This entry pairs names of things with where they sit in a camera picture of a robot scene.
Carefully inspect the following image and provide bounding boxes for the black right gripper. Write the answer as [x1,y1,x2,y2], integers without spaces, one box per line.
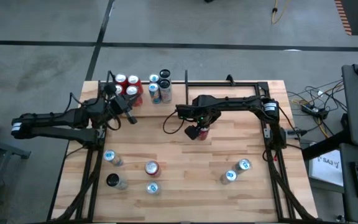
[175,105,222,141]

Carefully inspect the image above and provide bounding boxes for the red soda can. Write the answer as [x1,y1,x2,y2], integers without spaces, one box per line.
[198,126,211,141]

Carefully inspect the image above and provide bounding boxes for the white paper sign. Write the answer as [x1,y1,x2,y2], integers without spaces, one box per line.
[308,150,344,187]

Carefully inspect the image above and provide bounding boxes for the orange Fanta can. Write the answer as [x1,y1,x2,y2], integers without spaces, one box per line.
[127,74,144,94]
[125,85,144,107]

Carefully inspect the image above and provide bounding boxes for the white Celsius can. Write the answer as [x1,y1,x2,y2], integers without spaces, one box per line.
[106,173,129,190]
[159,79,173,105]
[158,68,172,82]

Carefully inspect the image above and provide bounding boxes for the tangled floor cables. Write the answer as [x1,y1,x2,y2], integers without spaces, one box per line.
[287,79,347,139]

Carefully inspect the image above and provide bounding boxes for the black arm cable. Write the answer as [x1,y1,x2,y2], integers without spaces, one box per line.
[162,110,186,135]
[65,91,122,131]

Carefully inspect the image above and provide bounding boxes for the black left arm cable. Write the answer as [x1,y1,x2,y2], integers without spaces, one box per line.
[65,91,122,131]

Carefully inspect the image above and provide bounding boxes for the black cable bundle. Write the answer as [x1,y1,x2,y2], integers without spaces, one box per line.
[54,146,104,223]
[267,161,318,222]

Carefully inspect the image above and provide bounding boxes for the red Fanta strawberry can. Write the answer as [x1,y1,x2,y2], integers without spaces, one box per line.
[144,160,161,178]

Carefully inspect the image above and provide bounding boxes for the grey metal side table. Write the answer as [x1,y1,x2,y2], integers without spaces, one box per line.
[0,133,32,224]

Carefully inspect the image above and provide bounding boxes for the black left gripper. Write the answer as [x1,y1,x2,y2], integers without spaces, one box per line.
[104,83,140,126]

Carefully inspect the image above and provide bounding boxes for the blue silver Red Bull can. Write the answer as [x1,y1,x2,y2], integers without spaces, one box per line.
[148,82,162,105]

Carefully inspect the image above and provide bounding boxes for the black power strip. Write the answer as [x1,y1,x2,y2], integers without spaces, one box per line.
[301,104,329,119]

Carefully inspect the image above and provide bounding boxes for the black desk beam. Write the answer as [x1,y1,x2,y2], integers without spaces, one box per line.
[301,129,354,161]

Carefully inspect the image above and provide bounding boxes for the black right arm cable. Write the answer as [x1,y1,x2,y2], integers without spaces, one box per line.
[162,110,186,135]

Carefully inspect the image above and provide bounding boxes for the yellow floor cable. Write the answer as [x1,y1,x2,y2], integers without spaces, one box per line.
[270,0,291,25]

